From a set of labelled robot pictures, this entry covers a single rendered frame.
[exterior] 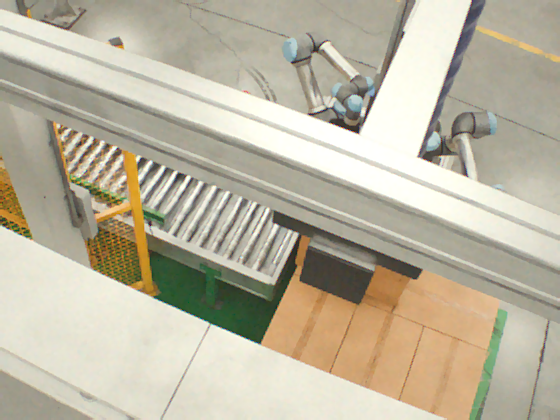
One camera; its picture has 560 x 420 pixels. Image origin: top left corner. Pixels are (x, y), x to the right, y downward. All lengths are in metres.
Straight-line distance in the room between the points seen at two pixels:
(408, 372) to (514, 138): 2.66
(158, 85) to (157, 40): 4.93
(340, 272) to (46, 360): 0.45
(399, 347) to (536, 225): 2.89
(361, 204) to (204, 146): 0.22
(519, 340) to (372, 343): 1.32
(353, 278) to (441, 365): 2.81
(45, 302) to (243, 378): 0.22
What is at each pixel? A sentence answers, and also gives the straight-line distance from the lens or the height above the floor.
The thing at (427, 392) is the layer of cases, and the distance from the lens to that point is 3.65.
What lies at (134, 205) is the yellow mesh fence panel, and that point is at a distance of 3.44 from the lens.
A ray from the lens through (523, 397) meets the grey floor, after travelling 4.48.
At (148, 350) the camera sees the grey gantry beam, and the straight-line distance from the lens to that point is 0.66.
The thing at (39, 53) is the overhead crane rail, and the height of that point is 3.21.
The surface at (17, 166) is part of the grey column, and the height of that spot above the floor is 2.10.
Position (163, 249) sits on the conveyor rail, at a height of 0.47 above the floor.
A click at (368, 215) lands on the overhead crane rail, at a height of 3.16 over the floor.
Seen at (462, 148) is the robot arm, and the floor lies 1.58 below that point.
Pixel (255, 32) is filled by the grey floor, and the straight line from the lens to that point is 5.91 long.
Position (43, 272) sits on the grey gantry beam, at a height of 3.22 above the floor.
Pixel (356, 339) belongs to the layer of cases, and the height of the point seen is 0.54.
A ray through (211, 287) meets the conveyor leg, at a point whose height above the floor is 0.25.
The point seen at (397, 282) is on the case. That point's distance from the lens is 3.44.
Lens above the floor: 3.83
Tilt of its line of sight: 55 degrees down
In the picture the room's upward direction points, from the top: 10 degrees clockwise
